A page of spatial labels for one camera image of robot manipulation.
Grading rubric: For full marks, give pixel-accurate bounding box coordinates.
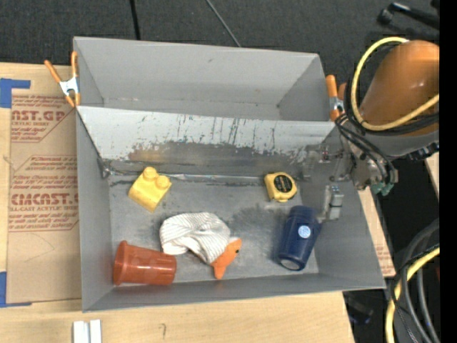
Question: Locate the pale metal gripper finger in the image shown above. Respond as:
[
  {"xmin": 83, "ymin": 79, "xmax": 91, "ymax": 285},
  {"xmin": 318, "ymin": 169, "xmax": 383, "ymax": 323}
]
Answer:
[
  {"xmin": 318, "ymin": 185, "xmax": 333, "ymax": 223},
  {"xmin": 326, "ymin": 185, "xmax": 346, "ymax": 222}
]

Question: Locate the dark blue plastic cup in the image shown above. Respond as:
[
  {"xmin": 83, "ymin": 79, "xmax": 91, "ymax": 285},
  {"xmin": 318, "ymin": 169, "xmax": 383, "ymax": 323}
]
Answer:
[{"xmin": 277, "ymin": 205, "xmax": 323, "ymax": 272}]

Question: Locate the yellow tape measure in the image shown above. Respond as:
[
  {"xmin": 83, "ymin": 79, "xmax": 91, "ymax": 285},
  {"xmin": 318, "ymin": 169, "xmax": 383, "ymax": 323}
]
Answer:
[{"xmin": 263, "ymin": 171, "xmax": 298, "ymax": 204}]

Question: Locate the orange toy fish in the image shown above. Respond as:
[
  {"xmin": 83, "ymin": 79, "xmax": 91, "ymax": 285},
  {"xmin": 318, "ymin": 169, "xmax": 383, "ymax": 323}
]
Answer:
[{"xmin": 210, "ymin": 237, "xmax": 243, "ymax": 280}]

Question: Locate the white striped cloth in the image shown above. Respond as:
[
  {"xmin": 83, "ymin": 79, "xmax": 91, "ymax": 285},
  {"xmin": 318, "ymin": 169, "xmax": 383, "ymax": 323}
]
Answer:
[{"xmin": 159, "ymin": 212, "xmax": 233, "ymax": 264}]

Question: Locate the grey metal bin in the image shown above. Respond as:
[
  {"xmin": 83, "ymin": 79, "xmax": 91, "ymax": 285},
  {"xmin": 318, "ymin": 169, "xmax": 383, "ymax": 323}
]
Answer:
[{"xmin": 73, "ymin": 36, "xmax": 388, "ymax": 313}]

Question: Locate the yellow toy building brick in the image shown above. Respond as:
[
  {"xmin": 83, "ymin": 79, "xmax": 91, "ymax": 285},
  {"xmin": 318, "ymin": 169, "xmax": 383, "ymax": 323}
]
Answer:
[{"xmin": 128, "ymin": 166, "xmax": 173, "ymax": 214}]

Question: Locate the orange plastic cup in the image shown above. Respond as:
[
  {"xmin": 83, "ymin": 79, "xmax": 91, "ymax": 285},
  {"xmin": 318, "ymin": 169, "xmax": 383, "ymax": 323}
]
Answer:
[{"xmin": 112, "ymin": 240, "xmax": 178, "ymax": 287}]

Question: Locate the brown cardboard board, red print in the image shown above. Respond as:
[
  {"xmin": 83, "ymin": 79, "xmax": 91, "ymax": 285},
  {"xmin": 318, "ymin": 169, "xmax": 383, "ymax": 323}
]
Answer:
[{"xmin": 0, "ymin": 61, "xmax": 397, "ymax": 308}]

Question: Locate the black cylinder on white bracket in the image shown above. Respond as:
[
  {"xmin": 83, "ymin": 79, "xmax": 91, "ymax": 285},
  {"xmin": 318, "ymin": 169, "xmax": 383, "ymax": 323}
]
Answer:
[{"xmin": 408, "ymin": 141, "xmax": 440, "ymax": 161}]

